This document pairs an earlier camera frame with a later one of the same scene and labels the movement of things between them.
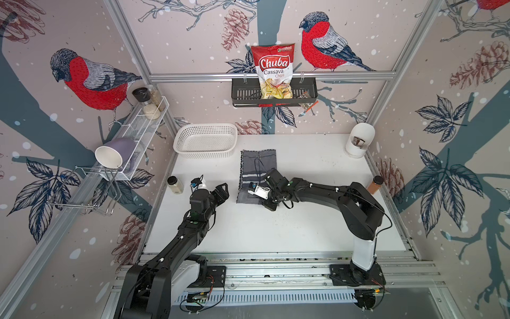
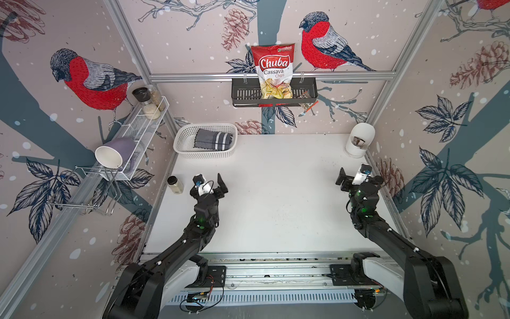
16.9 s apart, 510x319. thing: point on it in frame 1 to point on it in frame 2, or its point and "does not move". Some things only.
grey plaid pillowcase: x=255 y=165 to x=212 y=140
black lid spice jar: x=143 y=96 does not move
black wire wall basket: x=246 y=94 does not move
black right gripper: x=270 y=207 to x=341 y=177
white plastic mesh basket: x=206 y=141 does not move
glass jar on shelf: x=156 y=98 does not move
